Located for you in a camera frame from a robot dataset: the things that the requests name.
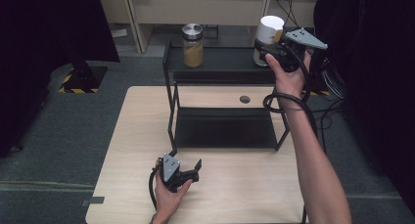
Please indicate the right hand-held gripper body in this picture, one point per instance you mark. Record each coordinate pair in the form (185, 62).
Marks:
(303, 36)

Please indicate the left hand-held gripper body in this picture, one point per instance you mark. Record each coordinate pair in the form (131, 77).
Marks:
(170, 167)

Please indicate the white lidded jar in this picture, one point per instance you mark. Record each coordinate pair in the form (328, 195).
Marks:
(269, 28)

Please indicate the black metal two-tier shelf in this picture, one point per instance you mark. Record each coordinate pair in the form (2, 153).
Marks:
(228, 59)

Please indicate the glass jar with metal lid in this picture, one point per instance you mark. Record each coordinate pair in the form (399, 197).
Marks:
(193, 51)

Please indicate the person's left hand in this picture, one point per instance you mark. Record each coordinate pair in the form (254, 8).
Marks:
(168, 201)

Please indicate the person's right hand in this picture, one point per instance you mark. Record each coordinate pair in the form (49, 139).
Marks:
(290, 82)

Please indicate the grey round table grommet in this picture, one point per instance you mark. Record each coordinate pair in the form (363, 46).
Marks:
(244, 99)

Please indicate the grey floor tape strip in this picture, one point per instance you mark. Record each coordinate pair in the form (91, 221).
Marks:
(94, 200)

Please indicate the black curtain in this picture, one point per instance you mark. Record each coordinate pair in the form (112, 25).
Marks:
(381, 87)
(39, 54)

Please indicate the white paper sheet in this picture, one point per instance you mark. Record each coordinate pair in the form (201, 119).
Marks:
(119, 32)

